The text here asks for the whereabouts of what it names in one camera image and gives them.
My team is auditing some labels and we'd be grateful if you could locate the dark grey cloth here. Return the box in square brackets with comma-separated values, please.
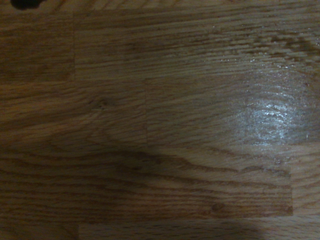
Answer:
[11, 0, 44, 11]

